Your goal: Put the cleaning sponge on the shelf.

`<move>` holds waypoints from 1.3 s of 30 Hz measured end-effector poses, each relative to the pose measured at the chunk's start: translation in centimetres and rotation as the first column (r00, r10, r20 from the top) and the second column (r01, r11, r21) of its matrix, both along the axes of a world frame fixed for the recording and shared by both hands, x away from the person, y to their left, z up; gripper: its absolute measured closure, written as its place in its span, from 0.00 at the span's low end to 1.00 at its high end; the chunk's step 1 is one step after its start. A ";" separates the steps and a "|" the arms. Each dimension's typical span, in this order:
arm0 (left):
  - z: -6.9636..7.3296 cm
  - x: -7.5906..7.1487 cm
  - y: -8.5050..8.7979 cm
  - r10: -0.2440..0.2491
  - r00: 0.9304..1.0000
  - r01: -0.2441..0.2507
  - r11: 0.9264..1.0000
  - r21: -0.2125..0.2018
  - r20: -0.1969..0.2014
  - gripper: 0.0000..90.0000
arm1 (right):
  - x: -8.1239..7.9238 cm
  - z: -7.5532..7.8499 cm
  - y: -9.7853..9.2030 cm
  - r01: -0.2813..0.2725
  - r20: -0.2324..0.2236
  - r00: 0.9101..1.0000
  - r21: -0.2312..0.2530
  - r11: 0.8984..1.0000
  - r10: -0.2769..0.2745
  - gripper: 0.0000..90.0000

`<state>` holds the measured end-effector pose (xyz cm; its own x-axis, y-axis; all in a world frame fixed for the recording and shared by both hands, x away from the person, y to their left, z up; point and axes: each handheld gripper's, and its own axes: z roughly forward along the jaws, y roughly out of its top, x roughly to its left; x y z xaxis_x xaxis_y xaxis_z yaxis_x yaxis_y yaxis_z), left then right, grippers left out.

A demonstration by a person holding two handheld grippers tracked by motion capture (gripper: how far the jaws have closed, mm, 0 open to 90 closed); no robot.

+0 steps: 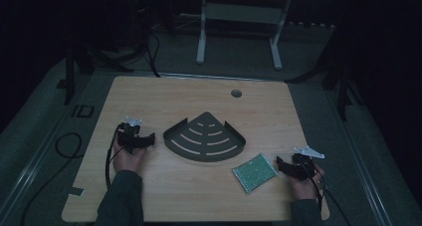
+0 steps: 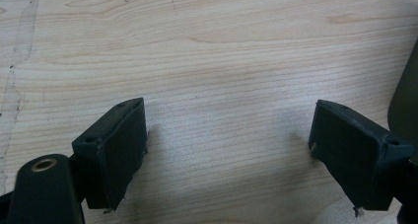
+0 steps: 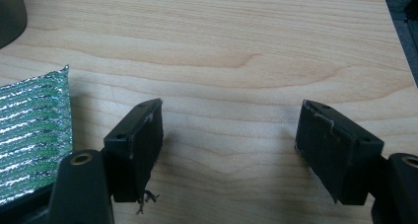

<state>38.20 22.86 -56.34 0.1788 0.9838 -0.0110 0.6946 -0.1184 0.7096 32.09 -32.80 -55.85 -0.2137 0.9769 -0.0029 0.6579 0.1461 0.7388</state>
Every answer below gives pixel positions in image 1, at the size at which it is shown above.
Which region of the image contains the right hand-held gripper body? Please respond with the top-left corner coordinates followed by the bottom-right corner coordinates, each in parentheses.
top-left (289, 145), bottom-right (326, 182)

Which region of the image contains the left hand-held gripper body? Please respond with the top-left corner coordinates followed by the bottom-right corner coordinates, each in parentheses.
top-left (115, 115), bottom-right (144, 152)

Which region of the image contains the person's right hand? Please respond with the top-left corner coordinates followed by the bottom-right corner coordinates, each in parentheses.
top-left (290, 165), bottom-right (325, 201)

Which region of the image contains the person's left hand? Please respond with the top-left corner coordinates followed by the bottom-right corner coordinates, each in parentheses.
top-left (112, 139), bottom-right (149, 174)

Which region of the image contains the green scouring pad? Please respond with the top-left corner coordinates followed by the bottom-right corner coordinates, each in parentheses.
top-left (231, 152), bottom-right (280, 195)

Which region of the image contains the dark metal corner shelf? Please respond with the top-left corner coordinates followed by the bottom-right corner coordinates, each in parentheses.
top-left (162, 111), bottom-right (247, 163)

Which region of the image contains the black tripod stand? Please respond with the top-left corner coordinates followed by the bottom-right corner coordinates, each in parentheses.
top-left (63, 43), bottom-right (135, 107)
top-left (284, 20), bottom-right (364, 122)

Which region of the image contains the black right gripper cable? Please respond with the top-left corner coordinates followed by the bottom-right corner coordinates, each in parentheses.
top-left (297, 155), bottom-right (352, 226)

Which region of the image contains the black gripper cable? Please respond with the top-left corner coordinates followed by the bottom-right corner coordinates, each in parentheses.
top-left (297, 155), bottom-right (352, 226)
top-left (105, 124), bottom-right (125, 189)

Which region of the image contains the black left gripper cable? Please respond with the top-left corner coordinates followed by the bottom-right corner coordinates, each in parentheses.
top-left (105, 124), bottom-right (125, 189)

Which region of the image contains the black floor cable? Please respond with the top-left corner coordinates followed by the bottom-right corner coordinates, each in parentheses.
top-left (19, 131), bottom-right (85, 226)

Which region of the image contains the black hanging cable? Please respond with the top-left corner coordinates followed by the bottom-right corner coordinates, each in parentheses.
top-left (145, 30), bottom-right (163, 79)

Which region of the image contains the white metal desk frame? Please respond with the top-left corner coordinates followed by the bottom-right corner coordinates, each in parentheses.
top-left (195, 0), bottom-right (295, 71)

